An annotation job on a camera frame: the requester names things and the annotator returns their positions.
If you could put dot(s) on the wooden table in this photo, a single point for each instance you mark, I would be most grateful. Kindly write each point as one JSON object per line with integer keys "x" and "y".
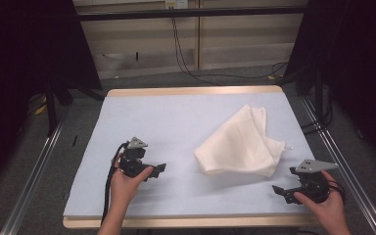
{"x": 192, "y": 90}

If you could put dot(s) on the metal floor rail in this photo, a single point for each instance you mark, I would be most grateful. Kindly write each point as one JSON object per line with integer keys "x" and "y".
{"x": 349, "y": 169}
{"x": 32, "y": 176}

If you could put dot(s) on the black metal stand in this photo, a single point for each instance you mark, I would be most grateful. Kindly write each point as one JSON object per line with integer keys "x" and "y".
{"x": 319, "y": 98}
{"x": 50, "y": 104}

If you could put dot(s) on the person's left hand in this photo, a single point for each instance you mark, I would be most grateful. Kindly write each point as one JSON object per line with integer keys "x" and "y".
{"x": 125, "y": 187}

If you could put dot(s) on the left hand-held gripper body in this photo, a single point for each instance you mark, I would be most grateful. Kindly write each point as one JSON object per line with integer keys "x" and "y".
{"x": 133, "y": 163}

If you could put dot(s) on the black horizontal bar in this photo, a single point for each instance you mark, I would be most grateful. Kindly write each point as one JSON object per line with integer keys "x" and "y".
{"x": 192, "y": 13}

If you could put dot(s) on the black curtain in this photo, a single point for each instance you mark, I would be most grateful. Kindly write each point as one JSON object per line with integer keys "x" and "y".
{"x": 19, "y": 65}
{"x": 355, "y": 65}

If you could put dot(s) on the white towel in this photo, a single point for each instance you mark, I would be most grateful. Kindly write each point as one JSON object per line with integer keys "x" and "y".
{"x": 241, "y": 143}

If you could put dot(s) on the yellow tape piece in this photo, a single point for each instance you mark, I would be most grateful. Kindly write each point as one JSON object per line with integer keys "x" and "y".
{"x": 41, "y": 109}

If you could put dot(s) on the person's right hand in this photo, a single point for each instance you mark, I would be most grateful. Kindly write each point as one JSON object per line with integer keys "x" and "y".
{"x": 326, "y": 209}

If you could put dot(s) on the white wall outlet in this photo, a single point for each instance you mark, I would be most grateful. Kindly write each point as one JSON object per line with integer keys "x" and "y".
{"x": 176, "y": 3}

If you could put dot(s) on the small black floor piece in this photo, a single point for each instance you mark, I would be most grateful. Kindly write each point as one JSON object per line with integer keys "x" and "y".
{"x": 75, "y": 140}

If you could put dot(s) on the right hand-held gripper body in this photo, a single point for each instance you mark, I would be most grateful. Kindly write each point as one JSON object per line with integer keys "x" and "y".
{"x": 311, "y": 184}

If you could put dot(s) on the light blue table mat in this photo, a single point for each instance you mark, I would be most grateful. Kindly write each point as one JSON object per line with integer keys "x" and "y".
{"x": 176, "y": 124}

